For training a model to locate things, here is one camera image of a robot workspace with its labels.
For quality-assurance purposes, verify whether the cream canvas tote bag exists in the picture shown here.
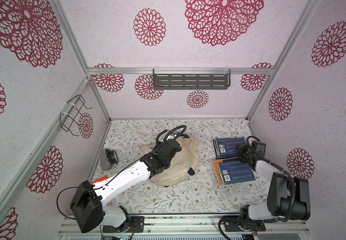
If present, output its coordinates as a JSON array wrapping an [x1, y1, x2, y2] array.
[[151, 134, 200, 187]]

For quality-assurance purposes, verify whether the black orange spine book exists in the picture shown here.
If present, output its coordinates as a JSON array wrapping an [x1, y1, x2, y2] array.
[[212, 159, 225, 185]]

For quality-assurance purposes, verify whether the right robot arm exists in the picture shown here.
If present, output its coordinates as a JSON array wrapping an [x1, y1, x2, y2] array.
[[237, 136, 311, 223]]

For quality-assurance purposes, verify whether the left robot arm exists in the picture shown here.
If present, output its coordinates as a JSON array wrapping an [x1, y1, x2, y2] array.
[[70, 130, 183, 234]]

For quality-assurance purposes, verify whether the red toy figure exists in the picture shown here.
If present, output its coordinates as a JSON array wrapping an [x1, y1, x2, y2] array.
[[92, 176, 108, 185]]

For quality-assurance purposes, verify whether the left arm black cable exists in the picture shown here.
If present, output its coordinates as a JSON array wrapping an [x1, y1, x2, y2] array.
[[55, 125, 189, 221]]

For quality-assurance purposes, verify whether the aluminium rail frame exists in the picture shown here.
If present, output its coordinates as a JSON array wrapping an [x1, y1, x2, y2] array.
[[55, 214, 312, 240]]

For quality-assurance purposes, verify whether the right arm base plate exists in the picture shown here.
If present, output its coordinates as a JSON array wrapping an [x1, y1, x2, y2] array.
[[221, 216, 267, 232]]

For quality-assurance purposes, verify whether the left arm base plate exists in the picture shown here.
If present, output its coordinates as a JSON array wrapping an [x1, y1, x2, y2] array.
[[102, 216, 145, 234]]

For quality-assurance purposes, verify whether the grey slotted wall shelf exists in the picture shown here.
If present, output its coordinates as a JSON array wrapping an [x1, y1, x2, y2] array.
[[152, 69, 231, 90]]

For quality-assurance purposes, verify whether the black wire wall rack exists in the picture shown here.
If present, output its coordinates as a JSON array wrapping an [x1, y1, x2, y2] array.
[[59, 95, 94, 139]]

